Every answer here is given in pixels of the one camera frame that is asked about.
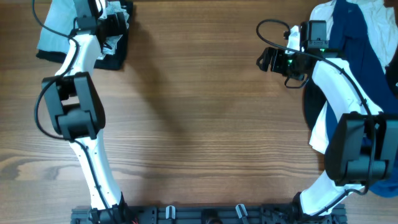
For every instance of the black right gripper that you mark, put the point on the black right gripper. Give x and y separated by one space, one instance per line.
279 54

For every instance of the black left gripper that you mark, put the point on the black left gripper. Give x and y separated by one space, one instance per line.
115 30

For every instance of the light blue denim shorts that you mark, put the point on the light blue denim shorts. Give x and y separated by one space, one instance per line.
53 47

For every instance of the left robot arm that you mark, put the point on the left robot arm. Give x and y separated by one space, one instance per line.
78 116

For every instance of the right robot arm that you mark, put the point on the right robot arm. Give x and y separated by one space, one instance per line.
363 147

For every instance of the folded black garment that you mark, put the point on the folded black garment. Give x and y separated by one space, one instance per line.
115 62

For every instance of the navy blue garment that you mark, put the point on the navy blue garment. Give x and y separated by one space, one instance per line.
349 33

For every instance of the white shirt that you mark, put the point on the white shirt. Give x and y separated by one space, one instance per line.
382 33

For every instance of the black garment at right edge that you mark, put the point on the black garment at right edge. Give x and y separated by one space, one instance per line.
391 77

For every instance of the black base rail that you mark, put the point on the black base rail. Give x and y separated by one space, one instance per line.
264 214

